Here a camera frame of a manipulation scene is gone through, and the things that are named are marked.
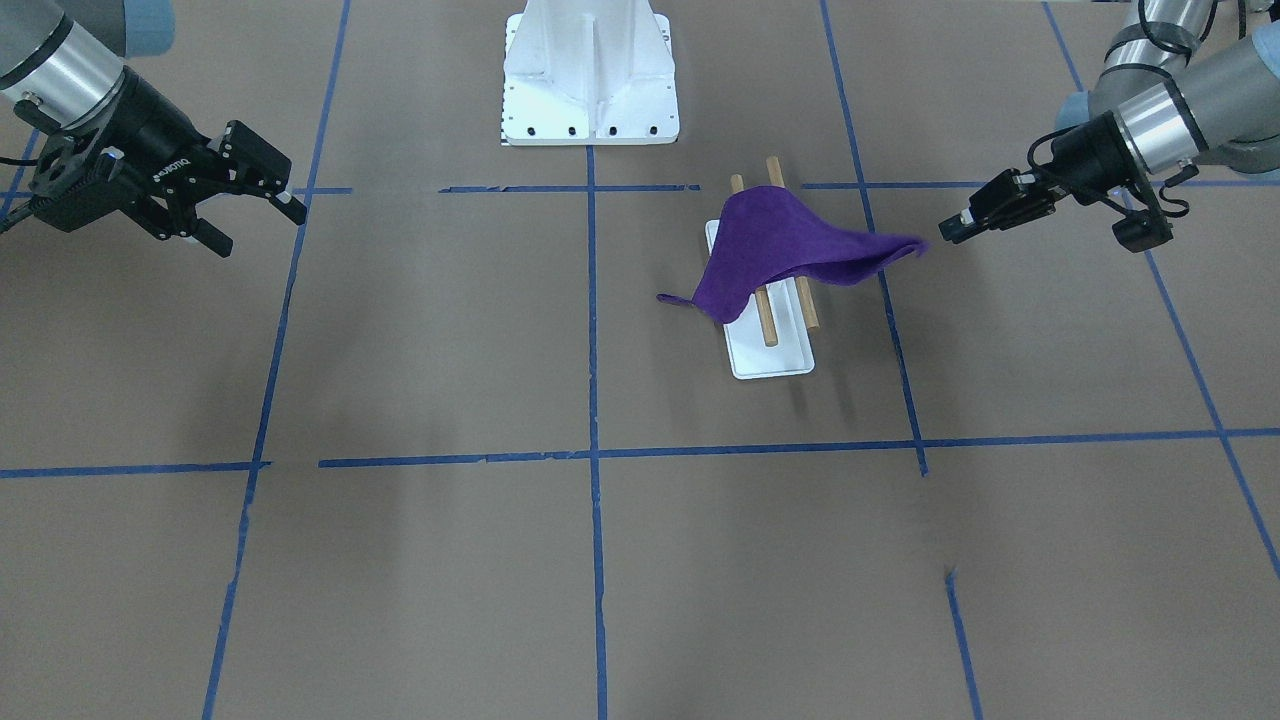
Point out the inner wooden rack bar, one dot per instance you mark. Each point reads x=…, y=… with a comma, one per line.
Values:
x=761, y=297

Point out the wooden rack bar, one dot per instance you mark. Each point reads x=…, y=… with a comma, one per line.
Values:
x=761, y=297
x=802, y=284

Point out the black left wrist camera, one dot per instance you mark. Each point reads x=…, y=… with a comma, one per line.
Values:
x=1146, y=225

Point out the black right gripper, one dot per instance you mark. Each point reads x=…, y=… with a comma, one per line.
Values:
x=158, y=128

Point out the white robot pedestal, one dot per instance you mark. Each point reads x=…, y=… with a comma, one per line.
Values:
x=579, y=73

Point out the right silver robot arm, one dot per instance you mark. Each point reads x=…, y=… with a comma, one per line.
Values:
x=62, y=61

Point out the outer wooden rack bar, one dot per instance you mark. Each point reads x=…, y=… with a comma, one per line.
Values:
x=802, y=284

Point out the white rack base tray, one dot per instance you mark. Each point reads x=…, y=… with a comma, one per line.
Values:
x=750, y=357

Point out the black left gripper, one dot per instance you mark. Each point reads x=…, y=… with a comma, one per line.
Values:
x=1083, y=152

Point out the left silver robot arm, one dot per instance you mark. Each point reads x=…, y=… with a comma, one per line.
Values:
x=1156, y=115

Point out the purple towel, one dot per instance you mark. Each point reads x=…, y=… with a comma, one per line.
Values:
x=767, y=234

